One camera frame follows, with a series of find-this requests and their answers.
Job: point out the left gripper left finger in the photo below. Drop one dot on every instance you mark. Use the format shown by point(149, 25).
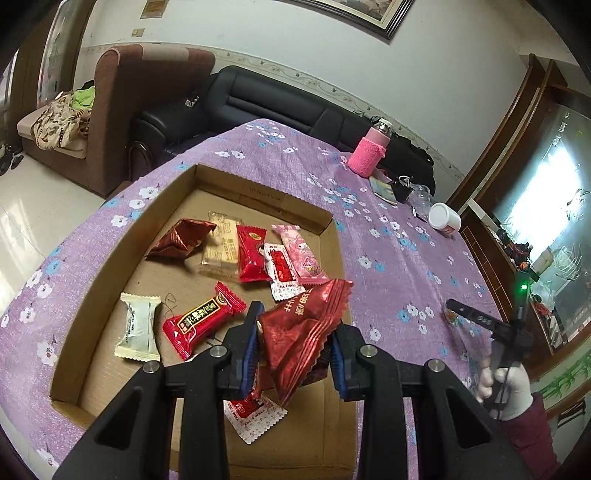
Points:
point(238, 370)

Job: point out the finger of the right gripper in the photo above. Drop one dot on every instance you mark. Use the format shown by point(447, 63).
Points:
point(469, 313)

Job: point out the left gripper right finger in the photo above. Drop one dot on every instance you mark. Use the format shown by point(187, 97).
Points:
point(353, 363)

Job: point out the dark red foil packet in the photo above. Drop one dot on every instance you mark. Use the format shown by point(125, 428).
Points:
point(295, 335)
point(181, 239)

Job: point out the white red snack packet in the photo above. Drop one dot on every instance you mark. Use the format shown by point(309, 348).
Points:
point(283, 278)

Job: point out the bright red snack packet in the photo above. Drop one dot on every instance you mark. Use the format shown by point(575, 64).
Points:
point(251, 260)

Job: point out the pink marshmallow packet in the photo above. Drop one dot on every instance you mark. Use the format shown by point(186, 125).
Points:
point(309, 270)

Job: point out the yellow cake snack packet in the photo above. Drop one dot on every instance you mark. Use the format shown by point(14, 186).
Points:
point(220, 255)

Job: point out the green candy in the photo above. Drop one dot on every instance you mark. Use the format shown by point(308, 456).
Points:
point(454, 319)

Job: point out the dark red sleeve forearm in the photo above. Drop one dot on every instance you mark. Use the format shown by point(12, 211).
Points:
point(530, 435)

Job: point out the white gloved right hand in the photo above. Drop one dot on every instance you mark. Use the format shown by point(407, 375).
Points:
point(507, 387)

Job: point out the white red packet in box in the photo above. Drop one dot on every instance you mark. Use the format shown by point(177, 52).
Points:
point(252, 417)

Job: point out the red black label packet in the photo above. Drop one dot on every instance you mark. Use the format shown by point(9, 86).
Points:
point(188, 330)

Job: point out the white cream snack packet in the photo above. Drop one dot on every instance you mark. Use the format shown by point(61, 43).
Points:
point(138, 340)

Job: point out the cardboard box tray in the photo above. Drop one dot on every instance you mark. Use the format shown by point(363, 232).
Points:
point(317, 438)

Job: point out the white plastic jar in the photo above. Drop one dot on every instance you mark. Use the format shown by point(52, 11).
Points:
point(444, 219)

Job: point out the clear glass cup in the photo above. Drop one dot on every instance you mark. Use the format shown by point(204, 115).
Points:
point(421, 200)

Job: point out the black small object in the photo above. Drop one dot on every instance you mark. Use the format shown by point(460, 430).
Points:
point(402, 188)

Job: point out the small booklet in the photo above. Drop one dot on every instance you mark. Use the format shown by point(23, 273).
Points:
point(383, 191)

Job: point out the pink sleeved water bottle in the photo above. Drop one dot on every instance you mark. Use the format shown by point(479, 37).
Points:
point(371, 149)

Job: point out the black leather sofa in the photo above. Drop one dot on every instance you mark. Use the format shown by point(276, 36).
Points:
point(229, 98)

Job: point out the patterned cloth on chair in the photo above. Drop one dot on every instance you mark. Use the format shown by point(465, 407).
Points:
point(64, 120)

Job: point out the brown armchair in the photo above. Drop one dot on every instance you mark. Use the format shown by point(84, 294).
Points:
point(127, 80)

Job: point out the wooden glass door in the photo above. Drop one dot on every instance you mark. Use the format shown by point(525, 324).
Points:
point(43, 65)

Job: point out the framed wall picture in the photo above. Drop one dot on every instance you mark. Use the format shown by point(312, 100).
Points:
point(379, 18)

